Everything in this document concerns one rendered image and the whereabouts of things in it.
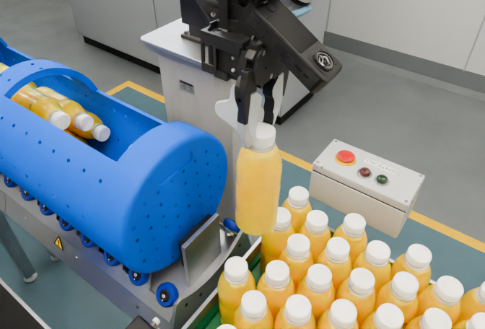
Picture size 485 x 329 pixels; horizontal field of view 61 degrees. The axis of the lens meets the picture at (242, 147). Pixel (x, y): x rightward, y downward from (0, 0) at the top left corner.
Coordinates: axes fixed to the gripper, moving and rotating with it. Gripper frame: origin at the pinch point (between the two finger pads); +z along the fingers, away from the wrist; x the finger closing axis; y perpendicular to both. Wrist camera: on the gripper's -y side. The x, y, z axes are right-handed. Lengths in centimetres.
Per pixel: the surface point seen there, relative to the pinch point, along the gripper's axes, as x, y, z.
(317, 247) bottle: -10.1, -7.6, 28.4
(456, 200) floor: -162, -28, 126
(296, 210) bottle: -14.0, -0.6, 26.3
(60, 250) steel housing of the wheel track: 13, 45, 47
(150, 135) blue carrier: 1.6, 21.0, 8.9
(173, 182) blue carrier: 2.4, 15.6, 16.0
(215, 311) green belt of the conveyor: 5.0, 4.6, 42.3
